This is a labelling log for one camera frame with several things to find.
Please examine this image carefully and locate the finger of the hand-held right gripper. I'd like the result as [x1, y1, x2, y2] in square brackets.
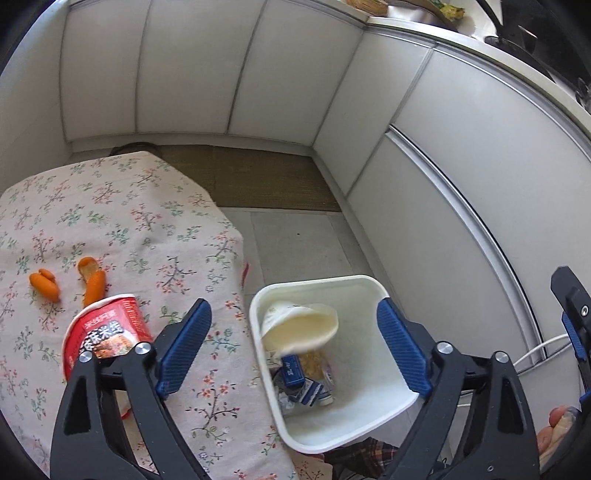
[550, 266, 591, 365]

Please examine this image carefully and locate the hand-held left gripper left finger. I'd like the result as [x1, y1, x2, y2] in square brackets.
[50, 298, 213, 480]

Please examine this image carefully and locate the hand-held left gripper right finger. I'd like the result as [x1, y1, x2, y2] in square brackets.
[376, 298, 541, 480]

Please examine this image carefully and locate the white plastic trash bin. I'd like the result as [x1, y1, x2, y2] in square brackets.
[249, 274, 422, 455]

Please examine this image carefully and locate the blue carton with white label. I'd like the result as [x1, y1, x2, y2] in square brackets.
[272, 371, 334, 407]

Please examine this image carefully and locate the white paper cup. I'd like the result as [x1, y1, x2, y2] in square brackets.
[260, 300, 339, 358]

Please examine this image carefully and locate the blue milk carton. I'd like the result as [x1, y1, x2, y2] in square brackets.
[281, 353, 306, 387]

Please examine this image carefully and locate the person's right hand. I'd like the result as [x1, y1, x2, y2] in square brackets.
[538, 405, 578, 467]

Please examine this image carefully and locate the red instant rice cup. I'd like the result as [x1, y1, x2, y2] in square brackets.
[62, 294, 154, 418]

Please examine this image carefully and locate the plaid clothing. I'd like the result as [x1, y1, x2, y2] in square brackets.
[323, 436, 403, 480]

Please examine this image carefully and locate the long orange peel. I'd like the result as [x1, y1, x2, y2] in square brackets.
[77, 257, 107, 309]

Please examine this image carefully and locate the floral tablecloth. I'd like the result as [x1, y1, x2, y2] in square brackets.
[0, 151, 333, 480]

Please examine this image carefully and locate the small orange peel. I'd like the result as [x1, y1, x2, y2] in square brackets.
[29, 268, 62, 303]

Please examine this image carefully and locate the brown floor mat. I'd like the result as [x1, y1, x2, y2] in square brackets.
[157, 145, 342, 213]

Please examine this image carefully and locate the white kitchen cabinet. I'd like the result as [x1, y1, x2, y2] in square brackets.
[60, 0, 370, 148]
[311, 21, 591, 416]

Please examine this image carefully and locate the dark round object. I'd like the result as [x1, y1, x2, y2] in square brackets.
[110, 142, 162, 158]

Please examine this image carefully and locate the black frying pan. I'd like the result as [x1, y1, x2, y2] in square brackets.
[485, 28, 557, 81]

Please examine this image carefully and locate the black range hood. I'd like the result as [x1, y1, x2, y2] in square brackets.
[475, 0, 591, 51]

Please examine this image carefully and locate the yellow green food packet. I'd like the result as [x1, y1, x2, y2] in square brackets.
[431, 0, 466, 21]

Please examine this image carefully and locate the stainless steel basin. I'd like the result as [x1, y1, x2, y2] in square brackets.
[385, 0, 458, 31]

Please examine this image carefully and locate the wicker basket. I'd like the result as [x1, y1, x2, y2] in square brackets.
[344, 0, 389, 14]

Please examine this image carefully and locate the white cable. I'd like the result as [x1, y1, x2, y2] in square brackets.
[512, 335, 573, 370]

